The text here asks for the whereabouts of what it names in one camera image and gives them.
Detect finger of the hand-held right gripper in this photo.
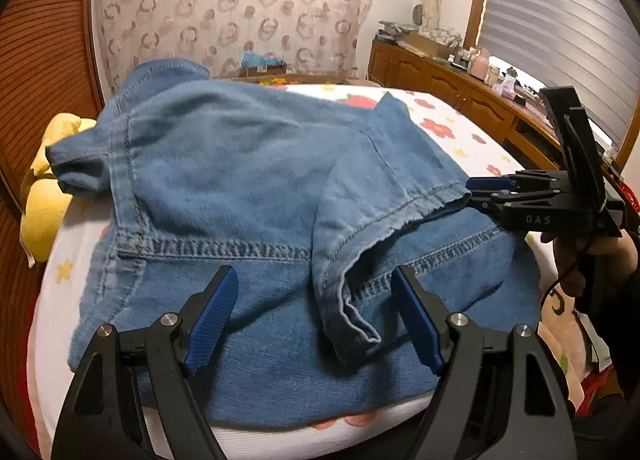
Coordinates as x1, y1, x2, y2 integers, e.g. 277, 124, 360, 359
466, 173, 521, 194
470, 192, 512, 222

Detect wooden sideboard cabinet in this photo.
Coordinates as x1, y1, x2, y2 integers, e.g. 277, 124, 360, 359
368, 37, 566, 171

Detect open cardboard box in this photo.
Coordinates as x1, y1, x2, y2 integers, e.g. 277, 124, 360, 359
402, 32, 451, 58

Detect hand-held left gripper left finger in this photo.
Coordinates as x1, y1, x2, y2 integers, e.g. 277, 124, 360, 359
51, 265, 239, 460

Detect wooden window frame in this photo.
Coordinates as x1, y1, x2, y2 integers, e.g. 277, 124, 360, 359
462, 0, 633, 171

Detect person's right hand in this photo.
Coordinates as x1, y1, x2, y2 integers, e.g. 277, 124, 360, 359
540, 230, 638, 298

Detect grey striped window blind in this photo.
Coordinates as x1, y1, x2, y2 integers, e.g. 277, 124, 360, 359
480, 0, 640, 151

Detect floral fabric bundle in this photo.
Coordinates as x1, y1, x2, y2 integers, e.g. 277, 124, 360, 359
420, 27, 463, 48

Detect ring-patterned sheer curtain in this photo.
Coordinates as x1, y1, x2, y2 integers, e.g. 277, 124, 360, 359
90, 0, 377, 96

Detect blue denim pants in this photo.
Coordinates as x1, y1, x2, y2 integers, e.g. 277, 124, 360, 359
45, 57, 543, 428

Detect small cardboard box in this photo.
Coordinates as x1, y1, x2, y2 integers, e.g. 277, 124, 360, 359
240, 65, 288, 79

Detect white flower-print mattress pad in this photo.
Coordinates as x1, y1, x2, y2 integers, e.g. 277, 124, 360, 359
27, 82, 543, 460

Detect blue cloth bundle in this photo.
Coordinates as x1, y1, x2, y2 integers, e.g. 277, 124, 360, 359
242, 52, 283, 70

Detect yellow plush toy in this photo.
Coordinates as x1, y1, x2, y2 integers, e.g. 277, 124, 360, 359
20, 112, 98, 263

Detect pink bottle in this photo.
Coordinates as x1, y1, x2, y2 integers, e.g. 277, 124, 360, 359
470, 46, 491, 81

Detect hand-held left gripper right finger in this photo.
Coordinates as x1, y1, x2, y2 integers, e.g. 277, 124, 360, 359
391, 265, 578, 460

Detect brown louvered wooden wardrobe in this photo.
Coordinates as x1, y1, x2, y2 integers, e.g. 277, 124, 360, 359
0, 0, 121, 441

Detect stack of papers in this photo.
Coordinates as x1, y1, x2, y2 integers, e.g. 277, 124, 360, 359
377, 20, 418, 41

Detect colourful floral bed sheet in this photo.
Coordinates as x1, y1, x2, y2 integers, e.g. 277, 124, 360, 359
537, 285, 616, 411

